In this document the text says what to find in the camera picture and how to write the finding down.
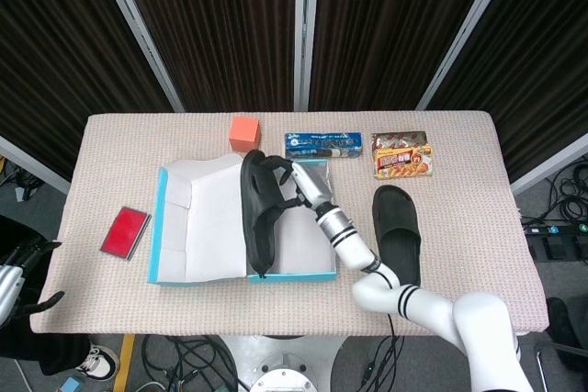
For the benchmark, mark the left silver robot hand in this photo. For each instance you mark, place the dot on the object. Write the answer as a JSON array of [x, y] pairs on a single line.
[[9, 286]]

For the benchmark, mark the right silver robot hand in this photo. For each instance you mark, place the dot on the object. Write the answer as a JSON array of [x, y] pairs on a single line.
[[314, 187]]

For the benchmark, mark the black slipper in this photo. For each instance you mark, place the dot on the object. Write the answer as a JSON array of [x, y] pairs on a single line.
[[395, 217], [257, 227]]

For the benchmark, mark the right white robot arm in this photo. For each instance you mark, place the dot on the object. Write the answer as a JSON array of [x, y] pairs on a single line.
[[413, 305]]

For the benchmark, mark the blue snack packet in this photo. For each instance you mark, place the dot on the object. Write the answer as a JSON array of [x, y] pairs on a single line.
[[321, 144]]

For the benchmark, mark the orange cube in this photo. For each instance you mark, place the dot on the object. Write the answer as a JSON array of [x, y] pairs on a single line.
[[243, 132]]

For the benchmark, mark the yellow curry box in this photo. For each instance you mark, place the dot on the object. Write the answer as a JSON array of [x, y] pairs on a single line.
[[404, 162]]

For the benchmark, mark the light blue shoe box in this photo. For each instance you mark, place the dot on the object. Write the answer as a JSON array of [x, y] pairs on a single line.
[[206, 236]]

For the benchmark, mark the person black trousers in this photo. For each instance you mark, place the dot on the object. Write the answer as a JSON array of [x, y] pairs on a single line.
[[55, 355]]

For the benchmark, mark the brown foil packet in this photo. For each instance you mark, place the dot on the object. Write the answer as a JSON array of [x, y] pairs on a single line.
[[399, 138]]

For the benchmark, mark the white black sneaker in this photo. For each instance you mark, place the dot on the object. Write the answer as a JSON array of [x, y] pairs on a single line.
[[98, 362]]

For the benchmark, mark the red flat case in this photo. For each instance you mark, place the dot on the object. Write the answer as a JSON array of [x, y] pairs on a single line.
[[121, 233]]

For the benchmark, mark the beige woven tablecloth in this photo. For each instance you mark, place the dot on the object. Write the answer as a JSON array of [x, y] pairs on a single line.
[[138, 309]]

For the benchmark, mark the dark brown curtain panel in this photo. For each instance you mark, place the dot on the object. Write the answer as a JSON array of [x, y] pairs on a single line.
[[220, 20], [542, 43], [390, 20], [55, 43]]

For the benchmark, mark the aluminium partition base rail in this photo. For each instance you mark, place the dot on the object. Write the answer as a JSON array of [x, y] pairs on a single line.
[[551, 164], [37, 167]]

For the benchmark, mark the aluminium partition post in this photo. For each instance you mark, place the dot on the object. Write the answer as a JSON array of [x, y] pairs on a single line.
[[305, 43], [138, 29], [468, 29]]

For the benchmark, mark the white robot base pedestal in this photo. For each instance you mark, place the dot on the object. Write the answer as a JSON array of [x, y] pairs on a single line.
[[285, 346]]

